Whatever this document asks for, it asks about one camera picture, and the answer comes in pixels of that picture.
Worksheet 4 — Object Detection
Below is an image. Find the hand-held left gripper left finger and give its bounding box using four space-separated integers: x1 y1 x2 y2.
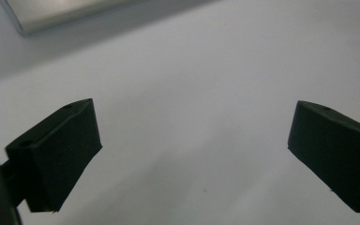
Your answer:
0 97 103 214

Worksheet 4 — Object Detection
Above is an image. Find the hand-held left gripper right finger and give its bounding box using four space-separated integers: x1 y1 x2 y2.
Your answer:
287 99 360 215

